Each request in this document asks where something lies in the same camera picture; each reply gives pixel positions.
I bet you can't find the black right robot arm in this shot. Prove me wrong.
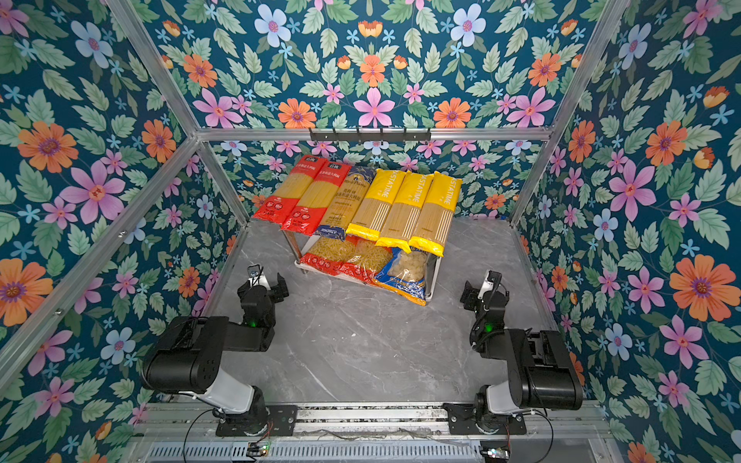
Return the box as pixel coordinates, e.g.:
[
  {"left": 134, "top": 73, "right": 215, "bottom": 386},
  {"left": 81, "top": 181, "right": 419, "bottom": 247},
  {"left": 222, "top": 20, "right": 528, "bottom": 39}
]
[{"left": 460, "top": 270, "right": 584, "bottom": 426}]

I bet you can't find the black hook rail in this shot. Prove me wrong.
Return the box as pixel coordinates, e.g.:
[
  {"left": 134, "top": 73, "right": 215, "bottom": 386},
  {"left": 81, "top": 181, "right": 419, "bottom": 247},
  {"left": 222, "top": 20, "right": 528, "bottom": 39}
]
[{"left": 309, "top": 128, "right": 432, "bottom": 143}]

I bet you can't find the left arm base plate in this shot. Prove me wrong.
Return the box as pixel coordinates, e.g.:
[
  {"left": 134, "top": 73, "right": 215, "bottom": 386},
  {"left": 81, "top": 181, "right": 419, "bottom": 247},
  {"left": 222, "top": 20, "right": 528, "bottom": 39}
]
[{"left": 215, "top": 403, "right": 298, "bottom": 437}]

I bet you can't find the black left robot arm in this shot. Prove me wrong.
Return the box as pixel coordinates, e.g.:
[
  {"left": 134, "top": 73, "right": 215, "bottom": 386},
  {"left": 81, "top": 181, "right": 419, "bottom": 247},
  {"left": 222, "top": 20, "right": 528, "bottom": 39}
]
[{"left": 141, "top": 264, "right": 289, "bottom": 433}]

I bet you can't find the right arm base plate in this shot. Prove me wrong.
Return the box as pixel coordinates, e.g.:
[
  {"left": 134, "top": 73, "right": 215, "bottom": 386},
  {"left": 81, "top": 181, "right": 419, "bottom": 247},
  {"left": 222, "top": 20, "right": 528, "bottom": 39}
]
[{"left": 442, "top": 402, "right": 527, "bottom": 437}]

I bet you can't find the blue orange pasta bag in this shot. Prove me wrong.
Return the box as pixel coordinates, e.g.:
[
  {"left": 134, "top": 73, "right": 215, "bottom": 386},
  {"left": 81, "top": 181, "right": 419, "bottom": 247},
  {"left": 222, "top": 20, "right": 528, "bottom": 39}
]
[{"left": 374, "top": 248, "right": 430, "bottom": 306}]

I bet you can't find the red macaroni bag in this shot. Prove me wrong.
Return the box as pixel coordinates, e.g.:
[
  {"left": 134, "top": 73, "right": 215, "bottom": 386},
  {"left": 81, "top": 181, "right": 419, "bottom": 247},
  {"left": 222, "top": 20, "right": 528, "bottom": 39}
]
[{"left": 299, "top": 237, "right": 358, "bottom": 276}]

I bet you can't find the red spaghetti bag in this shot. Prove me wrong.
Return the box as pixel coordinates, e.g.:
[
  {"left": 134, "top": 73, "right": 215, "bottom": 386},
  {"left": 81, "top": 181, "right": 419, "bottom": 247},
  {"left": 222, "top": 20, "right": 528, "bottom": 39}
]
[
  {"left": 253, "top": 155, "right": 328, "bottom": 224},
  {"left": 282, "top": 162, "right": 351, "bottom": 235}
]

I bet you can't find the amber blue spaghetti bag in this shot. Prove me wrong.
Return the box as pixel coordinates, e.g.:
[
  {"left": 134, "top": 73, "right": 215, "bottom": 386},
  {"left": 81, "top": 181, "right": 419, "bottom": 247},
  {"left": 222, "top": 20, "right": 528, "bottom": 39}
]
[{"left": 314, "top": 166, "right": 376, "bottom": 240}]

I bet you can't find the yellow Pastatime spaghetti bag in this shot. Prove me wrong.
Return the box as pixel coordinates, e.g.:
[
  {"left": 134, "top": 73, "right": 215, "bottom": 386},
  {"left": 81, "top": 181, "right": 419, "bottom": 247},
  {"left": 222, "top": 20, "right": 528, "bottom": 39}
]
[{"left": 347, "top": 169, "right": 407, "bottom": 242}]

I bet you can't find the white two-tier shelf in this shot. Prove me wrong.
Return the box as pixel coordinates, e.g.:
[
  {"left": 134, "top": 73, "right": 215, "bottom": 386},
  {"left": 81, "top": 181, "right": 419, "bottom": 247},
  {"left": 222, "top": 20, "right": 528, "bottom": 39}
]
[{"left": 281, "top": 230, "right": 441, "bottom": 303}]

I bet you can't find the small red pasta bag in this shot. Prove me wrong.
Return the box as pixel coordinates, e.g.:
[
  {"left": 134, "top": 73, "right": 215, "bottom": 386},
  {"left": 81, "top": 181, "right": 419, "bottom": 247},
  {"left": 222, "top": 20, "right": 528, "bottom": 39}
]
[{"left": 340, "top": 238, "right": 393, "bottom": 285}]

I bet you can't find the aluminium front rail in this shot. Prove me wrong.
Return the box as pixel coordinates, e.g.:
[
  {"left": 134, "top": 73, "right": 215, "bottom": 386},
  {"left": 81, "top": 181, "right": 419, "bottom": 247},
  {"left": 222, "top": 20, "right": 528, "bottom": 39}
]
[{"left": 134, "top": 401, "right": 613, "bottom": 440}]

